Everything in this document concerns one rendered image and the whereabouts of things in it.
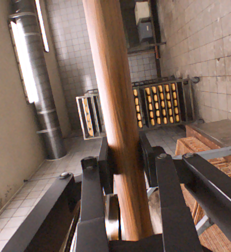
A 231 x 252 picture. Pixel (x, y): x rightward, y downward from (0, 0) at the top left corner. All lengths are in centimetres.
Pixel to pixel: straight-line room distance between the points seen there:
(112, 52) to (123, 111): 5
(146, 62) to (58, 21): 244
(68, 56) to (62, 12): 106
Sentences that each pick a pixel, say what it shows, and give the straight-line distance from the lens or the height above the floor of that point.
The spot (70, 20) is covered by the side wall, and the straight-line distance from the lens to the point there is 550.
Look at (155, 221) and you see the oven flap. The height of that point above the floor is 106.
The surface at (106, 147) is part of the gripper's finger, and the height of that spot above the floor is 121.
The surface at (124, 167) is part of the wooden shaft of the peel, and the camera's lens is 18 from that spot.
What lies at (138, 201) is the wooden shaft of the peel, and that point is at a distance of 20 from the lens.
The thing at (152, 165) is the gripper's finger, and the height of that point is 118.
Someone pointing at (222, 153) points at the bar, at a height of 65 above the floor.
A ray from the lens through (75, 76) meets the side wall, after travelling 528.
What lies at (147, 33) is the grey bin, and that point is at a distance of 466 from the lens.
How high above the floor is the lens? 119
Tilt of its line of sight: 2 degrees up
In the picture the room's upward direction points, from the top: 99 degrees counter-clockwise
